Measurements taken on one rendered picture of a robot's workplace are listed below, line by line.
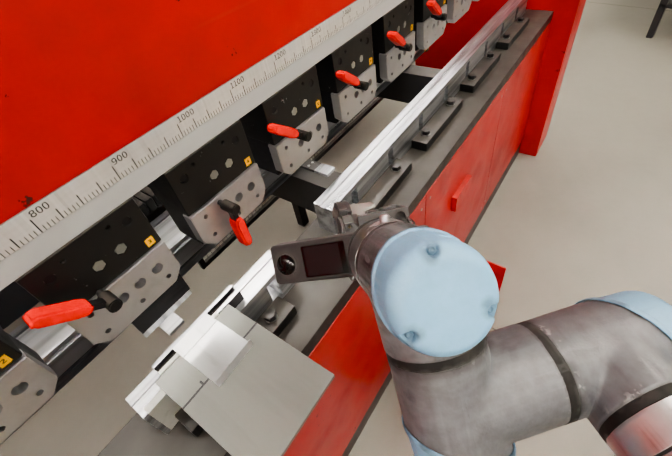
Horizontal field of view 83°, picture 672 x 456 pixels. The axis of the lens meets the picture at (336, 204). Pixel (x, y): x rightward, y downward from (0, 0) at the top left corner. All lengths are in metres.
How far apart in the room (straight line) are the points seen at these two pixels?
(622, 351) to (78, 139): 0.54
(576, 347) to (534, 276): 1.76
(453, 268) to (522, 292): 1.79
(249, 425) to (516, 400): 0.48
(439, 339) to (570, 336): 0.12
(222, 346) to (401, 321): 0.56
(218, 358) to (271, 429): 0.16
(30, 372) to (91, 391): 1.60
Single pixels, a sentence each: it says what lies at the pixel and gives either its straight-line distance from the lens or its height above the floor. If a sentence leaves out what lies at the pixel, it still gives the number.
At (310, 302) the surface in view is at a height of 0.88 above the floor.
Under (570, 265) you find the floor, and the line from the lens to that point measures 2.19.
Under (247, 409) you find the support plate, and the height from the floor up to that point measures 1.00.
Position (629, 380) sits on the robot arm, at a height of 1.36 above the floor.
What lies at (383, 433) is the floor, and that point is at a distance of 1.70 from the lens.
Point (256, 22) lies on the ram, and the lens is 0.64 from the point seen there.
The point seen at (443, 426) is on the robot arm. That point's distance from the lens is 0.31.
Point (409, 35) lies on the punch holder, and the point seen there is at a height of 1.25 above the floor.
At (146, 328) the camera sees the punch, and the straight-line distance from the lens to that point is 0.73.
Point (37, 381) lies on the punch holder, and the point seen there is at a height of 1.21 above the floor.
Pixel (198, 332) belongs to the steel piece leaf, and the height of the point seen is 1.00.
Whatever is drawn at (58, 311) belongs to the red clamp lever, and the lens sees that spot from 0.54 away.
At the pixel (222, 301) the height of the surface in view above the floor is 0.99.
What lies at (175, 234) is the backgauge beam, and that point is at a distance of 1.03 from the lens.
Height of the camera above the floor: 1.64
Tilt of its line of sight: 44 degrees down
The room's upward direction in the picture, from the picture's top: 11 degrees counter-clockwise
